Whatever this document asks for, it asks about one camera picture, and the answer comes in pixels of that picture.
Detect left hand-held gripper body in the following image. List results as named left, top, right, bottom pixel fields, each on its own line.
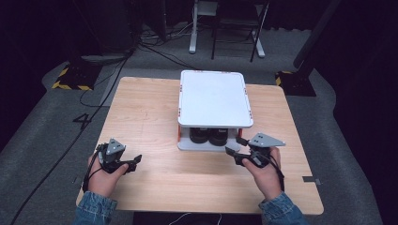
left=96, top=138, right=131, bottom=175

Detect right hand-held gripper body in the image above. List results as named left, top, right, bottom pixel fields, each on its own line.
left=237, top=132, right=286, bottom=170

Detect black child sandal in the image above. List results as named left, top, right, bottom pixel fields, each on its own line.
left=189, top=127, right=210, bottom=145
left=208, top=127, right=229, bottom=147

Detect white two-tier shoe rack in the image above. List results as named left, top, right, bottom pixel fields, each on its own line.
left=176, top=69, right=254, bottom=154

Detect person's left hand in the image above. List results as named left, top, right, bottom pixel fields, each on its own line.
left=86, top=155, right=130, bottom=199

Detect person's right hand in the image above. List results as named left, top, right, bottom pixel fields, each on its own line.
left=241, top=146, right=283, bottom=202

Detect grey tape piece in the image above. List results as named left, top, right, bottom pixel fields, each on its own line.
left=301, top=175, right=322, bottom=186

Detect black striped-edge floor plate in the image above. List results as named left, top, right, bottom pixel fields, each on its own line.
left=274, top=70, right=317, bottom=98
left=51, top=60, right=103, bottom=92

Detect white desk leg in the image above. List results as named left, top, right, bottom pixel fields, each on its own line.
left=188, top=0, right=202, bottom=55
left=253, top=28, right=267, bottom=59

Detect black slanted stand pole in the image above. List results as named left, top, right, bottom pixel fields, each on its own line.
left=293, top=0, right=343, bottom=78

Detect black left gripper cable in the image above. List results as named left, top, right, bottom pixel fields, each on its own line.
left=82, top=144, right=104, bottom=193

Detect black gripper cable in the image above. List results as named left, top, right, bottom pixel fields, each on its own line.
left=82, top=144, right=104, bottom=193
left=268, top=155, right=286, bottom=192

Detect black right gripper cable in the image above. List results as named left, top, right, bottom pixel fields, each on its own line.
left=268, top=155, right=286, bottom=192

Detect long black floor cable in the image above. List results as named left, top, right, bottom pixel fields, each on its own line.
left=9, top=55, right=130, bottom=225

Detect thin white cable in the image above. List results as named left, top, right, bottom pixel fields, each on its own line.
left=168, top=212, right=223, bottom=225

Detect bundle of floor cables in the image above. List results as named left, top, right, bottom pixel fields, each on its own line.
left=137, top=22, right=195, bottom=51

